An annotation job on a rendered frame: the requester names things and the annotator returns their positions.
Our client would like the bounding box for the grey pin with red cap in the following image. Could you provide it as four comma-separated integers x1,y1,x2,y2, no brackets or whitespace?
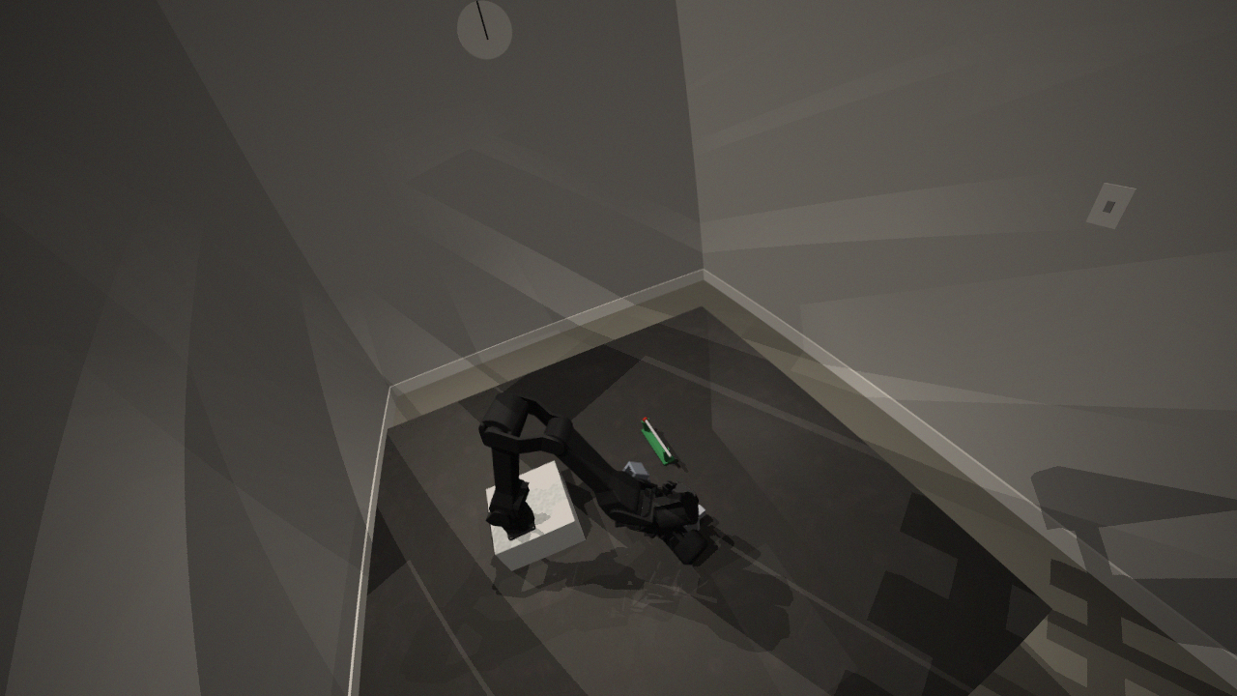
643,417,672,457

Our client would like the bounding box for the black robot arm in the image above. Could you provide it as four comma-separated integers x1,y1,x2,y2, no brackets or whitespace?
477,392,699,541

